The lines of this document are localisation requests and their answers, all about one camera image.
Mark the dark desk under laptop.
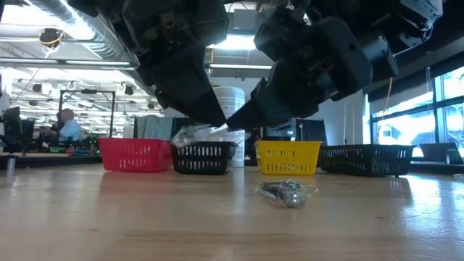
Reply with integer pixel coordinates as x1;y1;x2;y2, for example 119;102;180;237
408;161;464;176

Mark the red plastic basket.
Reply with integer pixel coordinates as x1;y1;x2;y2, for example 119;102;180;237
98;137;173;173

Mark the black panel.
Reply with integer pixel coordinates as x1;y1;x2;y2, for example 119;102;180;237
296;118;327;146
170;117;199;141

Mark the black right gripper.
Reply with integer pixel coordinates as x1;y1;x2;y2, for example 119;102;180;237
225;9;375;131

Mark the wide black plastic basket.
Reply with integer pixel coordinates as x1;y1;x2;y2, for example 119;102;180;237
318;144;416;178

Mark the cluttered background workbench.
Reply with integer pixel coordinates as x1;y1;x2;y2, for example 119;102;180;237
0;152;102;170

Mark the red toothbrush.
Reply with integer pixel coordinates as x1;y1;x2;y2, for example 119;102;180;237
231;130;252;144

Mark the grey cloth partition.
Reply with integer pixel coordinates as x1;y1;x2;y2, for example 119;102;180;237
133;115;174;139

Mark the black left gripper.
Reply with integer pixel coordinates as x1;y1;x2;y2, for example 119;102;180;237
120;0;230;128

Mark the silver razor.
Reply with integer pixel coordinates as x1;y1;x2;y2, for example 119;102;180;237
257;179;320;210

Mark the black ceiling fixture yellow wire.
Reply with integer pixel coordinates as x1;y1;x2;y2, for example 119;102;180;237
38;28;65;59

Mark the small black plastic basket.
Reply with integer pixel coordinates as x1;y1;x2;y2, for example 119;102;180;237
169;140;239;175

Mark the long ceiling light bar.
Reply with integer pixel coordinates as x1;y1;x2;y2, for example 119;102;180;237
0;57;273;72

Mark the teal toothbrush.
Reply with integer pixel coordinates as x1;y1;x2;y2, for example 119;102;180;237
171;123;233;148

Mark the black computer monitor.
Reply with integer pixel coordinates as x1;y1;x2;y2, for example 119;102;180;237
266;117;297;141

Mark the yellow plastic basket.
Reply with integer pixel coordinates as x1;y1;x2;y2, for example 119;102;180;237
254;140;323;176

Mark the hanging yellow cable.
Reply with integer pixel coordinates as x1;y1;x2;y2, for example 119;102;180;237
376;77;394;144

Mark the white wipes canister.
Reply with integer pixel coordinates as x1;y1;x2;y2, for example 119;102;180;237
212;86;247;168

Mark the black metal frame stand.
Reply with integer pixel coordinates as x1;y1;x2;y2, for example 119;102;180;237
56;89;116;141

